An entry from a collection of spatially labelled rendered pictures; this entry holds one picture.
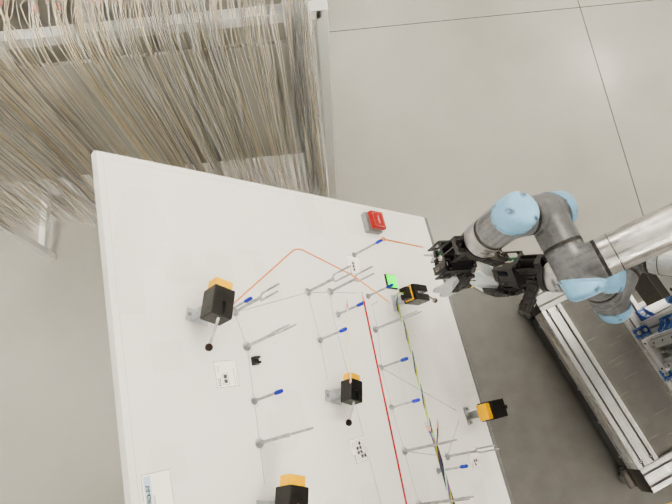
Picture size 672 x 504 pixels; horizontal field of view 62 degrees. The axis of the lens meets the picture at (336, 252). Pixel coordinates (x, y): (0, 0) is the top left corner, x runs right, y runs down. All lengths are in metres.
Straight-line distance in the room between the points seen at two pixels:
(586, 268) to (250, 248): 0.66
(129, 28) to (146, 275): 0.65
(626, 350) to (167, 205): 1.96
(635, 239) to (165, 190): 0.87
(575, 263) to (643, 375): 1.50
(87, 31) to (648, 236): 1.26
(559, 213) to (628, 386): 1.49
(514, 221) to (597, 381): 1.50
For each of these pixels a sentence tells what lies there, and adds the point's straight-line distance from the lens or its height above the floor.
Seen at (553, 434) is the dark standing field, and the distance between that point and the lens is 2.64.
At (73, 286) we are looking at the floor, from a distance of 2.88.
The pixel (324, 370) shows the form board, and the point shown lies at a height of 1.27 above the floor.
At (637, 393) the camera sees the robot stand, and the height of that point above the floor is 0.21.
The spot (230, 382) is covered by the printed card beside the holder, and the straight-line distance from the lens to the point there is 1.08.
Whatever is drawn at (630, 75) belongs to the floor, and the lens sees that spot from 3.42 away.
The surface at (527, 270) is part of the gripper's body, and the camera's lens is 1.36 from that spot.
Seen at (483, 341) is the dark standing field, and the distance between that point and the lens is 2.60.
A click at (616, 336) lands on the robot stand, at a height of 0.21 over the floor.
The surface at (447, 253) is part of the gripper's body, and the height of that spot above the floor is 1.38.
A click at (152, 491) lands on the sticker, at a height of 1.57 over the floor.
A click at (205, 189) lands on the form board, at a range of 1.21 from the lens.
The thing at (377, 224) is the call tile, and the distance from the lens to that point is 1.50.
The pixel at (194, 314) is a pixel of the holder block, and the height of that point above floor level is 1.49.
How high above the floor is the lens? 2.49
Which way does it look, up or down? 71 degrees down
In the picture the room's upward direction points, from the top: 4 degrees counter-clockwise
